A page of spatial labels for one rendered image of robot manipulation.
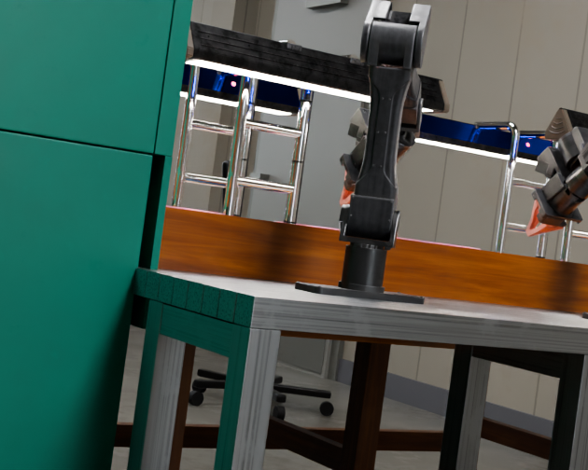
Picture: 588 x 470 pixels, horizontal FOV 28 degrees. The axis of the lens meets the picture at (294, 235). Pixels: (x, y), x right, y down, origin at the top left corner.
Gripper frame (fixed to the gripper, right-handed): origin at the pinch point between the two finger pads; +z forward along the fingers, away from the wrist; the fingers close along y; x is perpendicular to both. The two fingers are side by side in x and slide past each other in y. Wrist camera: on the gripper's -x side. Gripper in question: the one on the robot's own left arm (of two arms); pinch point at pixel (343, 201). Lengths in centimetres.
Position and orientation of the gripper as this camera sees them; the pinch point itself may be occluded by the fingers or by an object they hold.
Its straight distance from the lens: 215.2
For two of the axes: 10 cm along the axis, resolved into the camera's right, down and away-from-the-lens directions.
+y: -8.4, -1.2, -5.2
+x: 2.3, 7.9, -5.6
